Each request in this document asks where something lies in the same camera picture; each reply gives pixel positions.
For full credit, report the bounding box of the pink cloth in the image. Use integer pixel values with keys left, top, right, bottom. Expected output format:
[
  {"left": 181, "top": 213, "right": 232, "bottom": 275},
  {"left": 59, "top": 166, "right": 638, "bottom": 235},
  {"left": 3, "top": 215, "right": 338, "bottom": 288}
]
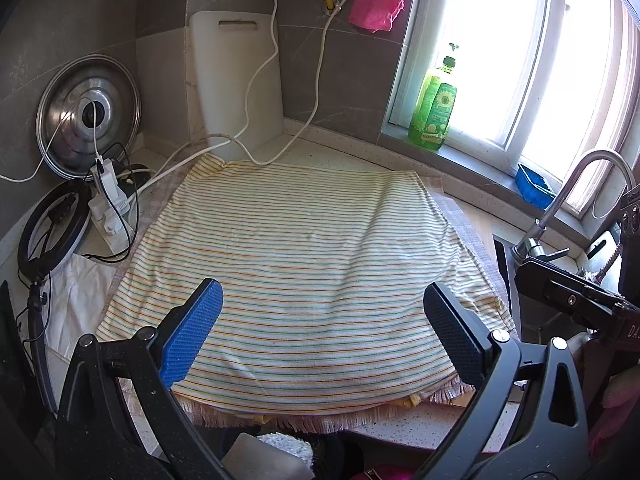
[{"left": 348, "top": 0, "right": 408, "bottom": 33}]

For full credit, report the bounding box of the grey box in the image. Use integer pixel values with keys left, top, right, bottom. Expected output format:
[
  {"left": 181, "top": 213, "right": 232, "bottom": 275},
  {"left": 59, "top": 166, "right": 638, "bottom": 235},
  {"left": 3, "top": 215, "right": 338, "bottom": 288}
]
[{"left": 222, "top": 432, "right": 311, "bottom": 480}]

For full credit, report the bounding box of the thin white cable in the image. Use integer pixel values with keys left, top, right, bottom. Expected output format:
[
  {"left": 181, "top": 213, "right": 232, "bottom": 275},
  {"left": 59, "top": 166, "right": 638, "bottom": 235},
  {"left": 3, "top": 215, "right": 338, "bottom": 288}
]
[{"left": 0, "top": 100, "right": 108, "bottom": 183}]

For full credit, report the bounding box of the white fluffy cloth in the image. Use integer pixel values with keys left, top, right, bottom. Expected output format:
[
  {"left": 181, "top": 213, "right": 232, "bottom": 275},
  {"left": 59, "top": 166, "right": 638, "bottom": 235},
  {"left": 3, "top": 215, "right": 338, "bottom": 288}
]
[{"left": 257, "top": 431, "right": 316, "bottom": 463}]

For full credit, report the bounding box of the steel pot lid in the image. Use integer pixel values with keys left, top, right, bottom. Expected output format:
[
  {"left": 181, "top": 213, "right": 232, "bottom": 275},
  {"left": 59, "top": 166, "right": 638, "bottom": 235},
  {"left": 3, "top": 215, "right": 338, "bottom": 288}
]
[{"left": 36, "top": 54, "right": 142, "bottom": 180}]

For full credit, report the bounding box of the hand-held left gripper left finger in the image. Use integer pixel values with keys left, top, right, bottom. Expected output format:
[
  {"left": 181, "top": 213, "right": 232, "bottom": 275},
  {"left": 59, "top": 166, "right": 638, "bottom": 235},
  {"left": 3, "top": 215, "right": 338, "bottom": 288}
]
[{"left": 55, "top": 277, "right": 224, "bottom": 480}]

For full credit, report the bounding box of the pink garment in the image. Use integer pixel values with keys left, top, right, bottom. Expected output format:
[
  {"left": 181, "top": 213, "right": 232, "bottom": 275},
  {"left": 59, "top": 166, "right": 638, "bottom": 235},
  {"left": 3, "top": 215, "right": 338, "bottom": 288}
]
[{"left": 587, "top": 360, "right": 640, "bottom": 461}]

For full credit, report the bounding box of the black ring light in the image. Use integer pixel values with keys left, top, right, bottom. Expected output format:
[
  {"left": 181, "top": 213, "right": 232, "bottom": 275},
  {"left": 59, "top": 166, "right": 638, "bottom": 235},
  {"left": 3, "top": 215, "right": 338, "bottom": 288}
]
[{"left": 16, "top": 180, "right": 93, "bottom": 411}]

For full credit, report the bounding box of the black cable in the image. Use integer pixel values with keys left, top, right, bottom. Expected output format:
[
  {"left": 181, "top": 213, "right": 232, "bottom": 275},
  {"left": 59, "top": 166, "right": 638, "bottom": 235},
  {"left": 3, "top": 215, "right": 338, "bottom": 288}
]
[{"left": 97, "top": 142, "right": 153, "bottom": 196}]

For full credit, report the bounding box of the striped cloth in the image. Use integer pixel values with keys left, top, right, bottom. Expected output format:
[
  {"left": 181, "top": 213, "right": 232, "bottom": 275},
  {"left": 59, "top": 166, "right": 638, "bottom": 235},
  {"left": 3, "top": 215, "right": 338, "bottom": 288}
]
[{"left": 96, "top": 154, "right": 518, "bottom": 403}]

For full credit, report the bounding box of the white power strip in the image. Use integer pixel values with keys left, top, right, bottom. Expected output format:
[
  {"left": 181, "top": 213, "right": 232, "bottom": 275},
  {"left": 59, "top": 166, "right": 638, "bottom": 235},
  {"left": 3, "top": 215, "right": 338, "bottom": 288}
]
[{"left": 89, "top": 180, "right": 136, "bottom": 253}]

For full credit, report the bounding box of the steel sink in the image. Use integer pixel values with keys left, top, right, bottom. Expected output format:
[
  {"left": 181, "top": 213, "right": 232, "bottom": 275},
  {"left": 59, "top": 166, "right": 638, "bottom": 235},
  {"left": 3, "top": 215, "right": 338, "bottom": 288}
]
[{"left": 492, "top": 232, "right": 621, "bottom": 346}]

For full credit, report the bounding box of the steel faucet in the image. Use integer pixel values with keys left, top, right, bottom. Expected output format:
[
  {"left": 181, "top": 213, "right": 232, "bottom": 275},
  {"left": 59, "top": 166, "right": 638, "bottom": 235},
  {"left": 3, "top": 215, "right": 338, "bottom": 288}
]
[{"left": 511, "top": 149, "right": 636, "bottom": 263}]

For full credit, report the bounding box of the green dish soap bottle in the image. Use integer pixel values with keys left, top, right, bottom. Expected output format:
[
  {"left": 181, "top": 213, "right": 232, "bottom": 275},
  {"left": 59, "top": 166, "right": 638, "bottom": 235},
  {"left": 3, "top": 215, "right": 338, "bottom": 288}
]
[{"left": 408, "top": 42, "right": 458, "bottom": 152}]

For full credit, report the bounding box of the white plastic bag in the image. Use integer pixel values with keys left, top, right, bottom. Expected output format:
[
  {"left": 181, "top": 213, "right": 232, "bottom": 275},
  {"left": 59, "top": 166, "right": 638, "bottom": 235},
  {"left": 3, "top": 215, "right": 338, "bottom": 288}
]
[{"left": 42, "top": 252, "right": 126, "bottom": 361}]

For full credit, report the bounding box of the window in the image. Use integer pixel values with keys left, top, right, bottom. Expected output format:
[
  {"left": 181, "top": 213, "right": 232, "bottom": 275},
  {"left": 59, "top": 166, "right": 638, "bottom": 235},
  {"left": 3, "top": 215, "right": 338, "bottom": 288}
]
[{"left": 382, "top": 0, "right": 640, "bottom": 221}]

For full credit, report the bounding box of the blue plastic container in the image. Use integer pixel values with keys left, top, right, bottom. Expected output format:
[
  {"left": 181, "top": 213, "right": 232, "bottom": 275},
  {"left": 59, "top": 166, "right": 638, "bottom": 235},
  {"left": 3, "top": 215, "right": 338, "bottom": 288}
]
[{"left": 516, "top": 162, "right": 557, "bottom": 209}]

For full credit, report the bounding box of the white charger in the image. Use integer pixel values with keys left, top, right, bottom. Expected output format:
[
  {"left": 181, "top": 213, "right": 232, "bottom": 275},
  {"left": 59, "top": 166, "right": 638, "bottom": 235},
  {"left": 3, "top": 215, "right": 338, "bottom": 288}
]
[{"left": 90, "top": 159, "right": 117, "bottom": 188}]

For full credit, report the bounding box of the white cutting board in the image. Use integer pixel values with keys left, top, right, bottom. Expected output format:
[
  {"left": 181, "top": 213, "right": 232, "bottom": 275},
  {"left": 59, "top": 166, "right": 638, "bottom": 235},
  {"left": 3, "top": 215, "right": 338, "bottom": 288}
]
[{"left": 188, "top": 11, "right": 285, "bottom": 153}]

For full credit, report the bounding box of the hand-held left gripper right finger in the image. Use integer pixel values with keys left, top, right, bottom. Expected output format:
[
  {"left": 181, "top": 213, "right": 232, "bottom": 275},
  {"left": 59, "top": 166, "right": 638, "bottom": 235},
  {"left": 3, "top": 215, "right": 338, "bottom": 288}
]
[{"left": 422, "top": 281, "right": 591, "bottom": 480}]

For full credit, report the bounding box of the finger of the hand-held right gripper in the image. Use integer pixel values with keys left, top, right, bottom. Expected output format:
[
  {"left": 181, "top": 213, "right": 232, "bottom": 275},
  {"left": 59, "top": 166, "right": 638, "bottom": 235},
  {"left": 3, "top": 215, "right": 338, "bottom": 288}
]
[{"left": 515, "top": 258, "right": 627, "bottom": 330}]

